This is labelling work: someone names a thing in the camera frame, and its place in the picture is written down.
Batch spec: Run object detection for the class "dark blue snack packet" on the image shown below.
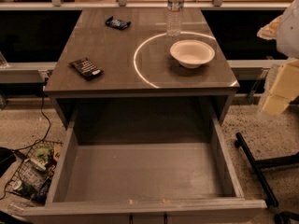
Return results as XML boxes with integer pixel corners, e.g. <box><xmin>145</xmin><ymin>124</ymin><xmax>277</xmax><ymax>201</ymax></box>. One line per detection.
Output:
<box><xmin>105</xmin><ymin>16</ymin><xmax>131</xmax><ymax>31</ymax></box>

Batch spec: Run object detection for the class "clear plastic water bottle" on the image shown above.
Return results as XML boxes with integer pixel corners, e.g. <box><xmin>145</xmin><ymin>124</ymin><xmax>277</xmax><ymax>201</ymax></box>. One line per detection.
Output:
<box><xmin>166</xmin><ymin>0</ymin><xmax>184</xmax><ymax>36</ymax></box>

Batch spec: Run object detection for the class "black rxbar chocolate wrapper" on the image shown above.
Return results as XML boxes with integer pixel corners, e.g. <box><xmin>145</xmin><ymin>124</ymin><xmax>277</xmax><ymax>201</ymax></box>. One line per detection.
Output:
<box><xmin>69</xmin><ymin>58</ymin><xmax>104</xmax><ymax>80</ymax></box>

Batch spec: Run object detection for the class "black cable on floor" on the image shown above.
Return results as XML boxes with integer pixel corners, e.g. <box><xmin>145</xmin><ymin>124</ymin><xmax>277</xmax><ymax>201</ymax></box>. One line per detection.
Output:
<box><xmin>0</xmin><ymin>77</ymin><xmax>52</xmax><ymax>201</ymax></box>

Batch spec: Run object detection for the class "open grey top drawer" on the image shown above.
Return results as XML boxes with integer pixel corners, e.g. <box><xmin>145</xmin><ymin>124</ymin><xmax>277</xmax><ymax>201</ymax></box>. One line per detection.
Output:
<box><xmin>23</xmin><ymin>97</ymin><xmax>266</xmax><ymax>224</ymax></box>

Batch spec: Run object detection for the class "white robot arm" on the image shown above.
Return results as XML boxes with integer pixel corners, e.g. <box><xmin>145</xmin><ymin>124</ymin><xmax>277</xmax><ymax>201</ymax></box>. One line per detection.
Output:
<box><xmin>257</xmin><ymin>0</ymin><xmax>299</xmax><ymax>116</ymax></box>

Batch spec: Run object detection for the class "white paper bowl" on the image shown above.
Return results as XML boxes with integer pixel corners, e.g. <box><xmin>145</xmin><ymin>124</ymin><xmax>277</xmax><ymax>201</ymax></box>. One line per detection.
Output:
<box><xmin>170</xmin><ymin>40</ymin><xmax>215</xmax><ymax>69</ymax></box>

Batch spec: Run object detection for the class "wire basket with snacks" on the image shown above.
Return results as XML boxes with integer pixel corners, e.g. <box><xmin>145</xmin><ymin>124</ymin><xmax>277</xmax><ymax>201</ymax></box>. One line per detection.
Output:
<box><xmin>5</xmin><ymin>141</ymin><xmax>63</xmax><ymax>203</ymax></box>

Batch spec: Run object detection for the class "black chair base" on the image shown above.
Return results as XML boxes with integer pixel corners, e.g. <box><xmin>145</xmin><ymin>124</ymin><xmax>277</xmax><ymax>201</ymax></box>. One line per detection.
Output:
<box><xmin>234</xmin><ymin>132</ymin><xmax>299</xmax><ymax>224</ymax></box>

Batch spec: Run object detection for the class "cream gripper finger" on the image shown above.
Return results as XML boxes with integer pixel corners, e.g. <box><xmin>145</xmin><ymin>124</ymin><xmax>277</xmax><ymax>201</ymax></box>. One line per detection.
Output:
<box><xmin>257</xmin><ymin>16</ymin><xmax>282</xmax><ymax>40</ymax></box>
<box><xmin>262</xmin><ymin>59</ymin><xmax>299</xmax><ymax>116</ymax></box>

